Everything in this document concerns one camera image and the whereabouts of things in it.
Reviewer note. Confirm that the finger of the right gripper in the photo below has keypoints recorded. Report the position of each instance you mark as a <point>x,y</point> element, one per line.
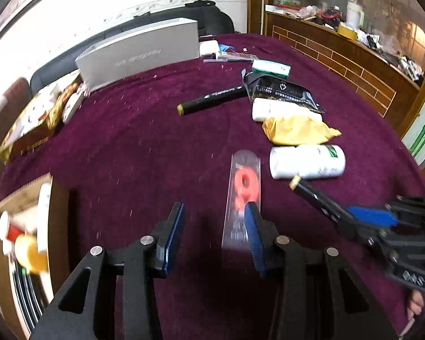
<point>373,216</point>

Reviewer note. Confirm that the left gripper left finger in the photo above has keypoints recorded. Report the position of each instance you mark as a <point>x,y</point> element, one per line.
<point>84,306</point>

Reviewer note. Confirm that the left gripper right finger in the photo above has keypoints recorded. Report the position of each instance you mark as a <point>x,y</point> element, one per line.
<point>318,295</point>

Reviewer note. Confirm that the black marker yellow cap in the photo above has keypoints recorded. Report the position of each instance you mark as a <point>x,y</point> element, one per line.
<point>321,202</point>

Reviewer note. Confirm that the white bottle green label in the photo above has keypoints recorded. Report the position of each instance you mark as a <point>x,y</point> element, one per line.
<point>309,161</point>

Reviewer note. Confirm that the yellow snack packet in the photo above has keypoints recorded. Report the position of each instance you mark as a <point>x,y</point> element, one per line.
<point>298,130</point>

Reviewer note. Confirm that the white tube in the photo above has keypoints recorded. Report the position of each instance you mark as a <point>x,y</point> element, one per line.
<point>263,108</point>

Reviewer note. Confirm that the black foil snack packet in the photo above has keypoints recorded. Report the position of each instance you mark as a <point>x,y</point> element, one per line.
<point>269,86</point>

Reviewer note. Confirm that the brown cardboard tray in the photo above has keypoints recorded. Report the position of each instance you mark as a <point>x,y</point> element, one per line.
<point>34,259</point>

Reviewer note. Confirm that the maroon table cloth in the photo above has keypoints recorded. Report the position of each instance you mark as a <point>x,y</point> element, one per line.
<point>127,157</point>

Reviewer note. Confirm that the green white small box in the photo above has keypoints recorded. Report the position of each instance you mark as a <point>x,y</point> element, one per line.
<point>271,67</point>

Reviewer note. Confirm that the white power strip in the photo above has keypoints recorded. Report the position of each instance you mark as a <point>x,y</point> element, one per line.
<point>74,102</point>

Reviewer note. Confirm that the black marker olive cap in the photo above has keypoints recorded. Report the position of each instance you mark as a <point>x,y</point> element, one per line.
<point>211,100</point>

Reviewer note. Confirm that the white cup with straw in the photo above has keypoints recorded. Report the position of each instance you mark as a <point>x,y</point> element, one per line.
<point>354,14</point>

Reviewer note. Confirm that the clear pen packet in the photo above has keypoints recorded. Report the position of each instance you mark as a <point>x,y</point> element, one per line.
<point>231,57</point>

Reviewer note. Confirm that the brown armchair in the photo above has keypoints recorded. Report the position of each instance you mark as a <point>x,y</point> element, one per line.
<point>12,102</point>

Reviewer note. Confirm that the white power adapter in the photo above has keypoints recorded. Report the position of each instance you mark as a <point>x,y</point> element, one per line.
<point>208,48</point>

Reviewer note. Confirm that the large grey box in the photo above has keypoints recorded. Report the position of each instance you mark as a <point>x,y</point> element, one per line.
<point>137,50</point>

